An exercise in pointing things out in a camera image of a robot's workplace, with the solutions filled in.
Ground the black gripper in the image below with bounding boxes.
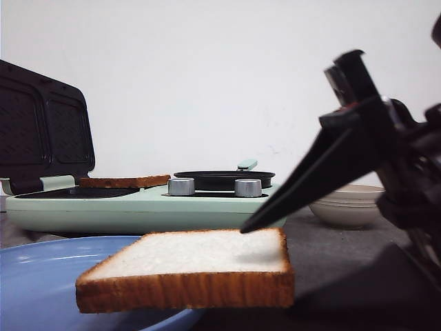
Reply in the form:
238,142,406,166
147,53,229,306
240,97,440,285

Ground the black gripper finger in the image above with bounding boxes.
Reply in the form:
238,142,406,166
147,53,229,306
289,245,440,330

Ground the beige ceramic bowl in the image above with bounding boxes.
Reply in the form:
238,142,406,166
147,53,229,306
309,184,384,229

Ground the white bread slice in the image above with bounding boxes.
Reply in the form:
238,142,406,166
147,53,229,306
79,174,171,188
75,228,295,313

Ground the breakfast maker hinged lid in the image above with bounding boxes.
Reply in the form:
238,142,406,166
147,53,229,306
1,61,95,195

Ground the mint green breakfast maker base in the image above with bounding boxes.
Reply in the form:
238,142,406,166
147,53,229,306
1,176,279,234

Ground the right silver control knob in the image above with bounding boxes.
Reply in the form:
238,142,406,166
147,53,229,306
234,179,262,198

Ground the silver control knob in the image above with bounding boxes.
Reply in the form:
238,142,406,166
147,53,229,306
234,179,262,198
167,178,195,197

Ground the small black frying pan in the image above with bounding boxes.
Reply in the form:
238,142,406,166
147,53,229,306
174,159,276,191

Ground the left silver control knob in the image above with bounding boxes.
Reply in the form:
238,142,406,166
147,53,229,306
167,178,195,197

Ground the blue plate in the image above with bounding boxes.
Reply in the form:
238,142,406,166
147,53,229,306
1,236,205,330

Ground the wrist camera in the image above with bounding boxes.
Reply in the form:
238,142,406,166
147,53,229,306
324,50,379,107

